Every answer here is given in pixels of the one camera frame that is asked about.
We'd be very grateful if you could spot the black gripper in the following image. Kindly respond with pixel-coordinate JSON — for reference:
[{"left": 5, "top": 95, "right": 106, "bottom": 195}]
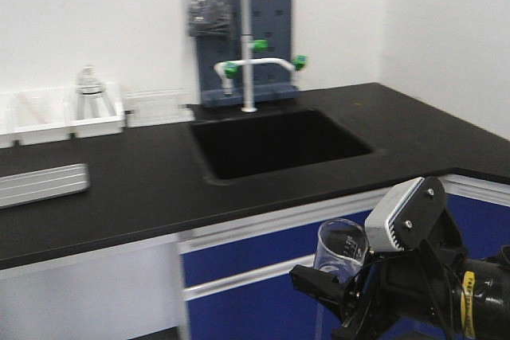
[{"left": 289, "top": 207, "right": 467, "bottom": 340}]

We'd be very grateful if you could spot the clear glass beaker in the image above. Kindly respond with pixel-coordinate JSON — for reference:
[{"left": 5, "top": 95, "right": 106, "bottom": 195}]
[{"left": 313, "top": 218, "right": 368, "bottom": 283}]

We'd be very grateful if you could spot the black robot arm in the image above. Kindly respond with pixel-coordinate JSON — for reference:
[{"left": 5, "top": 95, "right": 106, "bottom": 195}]
[{"left": 290, "top": 204, "right": 509, "bottom": 339}]

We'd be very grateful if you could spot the silver metal tray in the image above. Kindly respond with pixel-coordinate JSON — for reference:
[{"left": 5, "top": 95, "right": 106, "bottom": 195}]
[{"left": 1, "top": 163, "right": 90, "bottom": 209}]

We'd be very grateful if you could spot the blue cabinet drawer front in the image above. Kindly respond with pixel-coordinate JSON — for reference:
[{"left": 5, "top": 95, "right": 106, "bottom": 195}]
[{"left": 179, "top": 209, "right": 374, "bottom": 289}]

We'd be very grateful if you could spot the black lab sink basin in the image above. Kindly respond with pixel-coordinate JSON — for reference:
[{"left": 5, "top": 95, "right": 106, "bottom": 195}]
[{"left": 190, "top": 109, "right": 374, "bottom": 181}]

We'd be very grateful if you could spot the white gooseneck lab faucet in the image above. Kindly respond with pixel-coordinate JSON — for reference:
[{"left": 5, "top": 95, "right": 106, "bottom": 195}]
[{"left": 214, "top": 0, "right": 308, "bottom": 113}]

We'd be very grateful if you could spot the clear acrylic box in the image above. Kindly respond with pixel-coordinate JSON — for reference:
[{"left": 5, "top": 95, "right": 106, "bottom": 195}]
[{"left": 123, "top": 89, "right": 194, "bottom": 128}]

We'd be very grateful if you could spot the grey pegboard drying rack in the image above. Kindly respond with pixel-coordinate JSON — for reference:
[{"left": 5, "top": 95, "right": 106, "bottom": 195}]
[{"left": 187, "top": 0, "right": 299, "bottom": 107}]

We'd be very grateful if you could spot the white plastic organiser bin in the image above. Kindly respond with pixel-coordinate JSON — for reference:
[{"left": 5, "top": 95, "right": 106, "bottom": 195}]
[{"left": 70, "top": 80, "right": 125, "bottom": 138}]

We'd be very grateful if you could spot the clear flask in bin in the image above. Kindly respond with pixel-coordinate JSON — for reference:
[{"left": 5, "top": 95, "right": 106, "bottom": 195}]
[{"left": 76, "top": 65, "right": 116, "bottom": 119}]

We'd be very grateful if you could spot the white organiser bin middle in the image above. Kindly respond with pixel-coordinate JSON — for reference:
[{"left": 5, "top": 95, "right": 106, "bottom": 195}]
[{"left": 1, "top": 88, "right": 72, "bottom": 148}]

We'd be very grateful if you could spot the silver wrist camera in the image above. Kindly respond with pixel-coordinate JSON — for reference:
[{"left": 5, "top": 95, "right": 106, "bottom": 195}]
[{"left": 364, "top": 177, "right": 445, "bottom": 252}]

